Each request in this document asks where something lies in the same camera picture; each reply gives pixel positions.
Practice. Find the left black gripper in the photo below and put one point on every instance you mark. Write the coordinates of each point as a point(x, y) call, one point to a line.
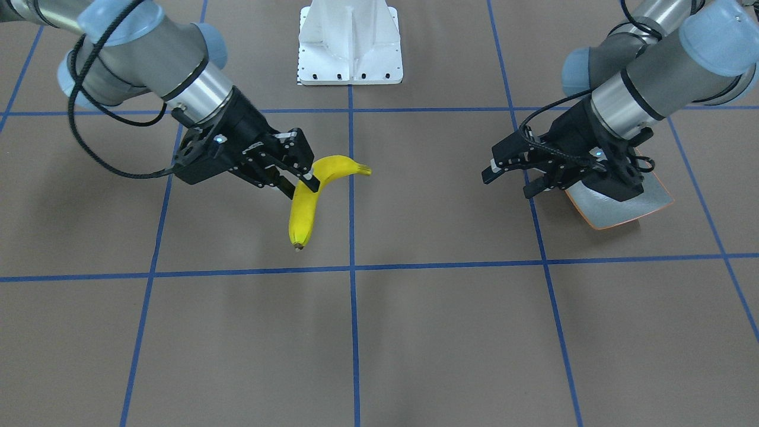
point(570, 131)

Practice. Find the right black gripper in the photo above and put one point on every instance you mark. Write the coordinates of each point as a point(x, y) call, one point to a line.
point(248, 126)

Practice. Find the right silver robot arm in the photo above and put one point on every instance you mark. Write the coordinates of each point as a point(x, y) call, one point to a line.
point(130, 48)

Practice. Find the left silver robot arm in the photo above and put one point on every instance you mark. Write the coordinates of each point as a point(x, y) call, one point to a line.
point(663, 57)

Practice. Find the grey square plate orange rim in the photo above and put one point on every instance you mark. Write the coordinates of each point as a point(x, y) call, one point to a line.
point(602, 212)

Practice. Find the white pedestal column base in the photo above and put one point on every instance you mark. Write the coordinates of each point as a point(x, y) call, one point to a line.
point(349, 43)

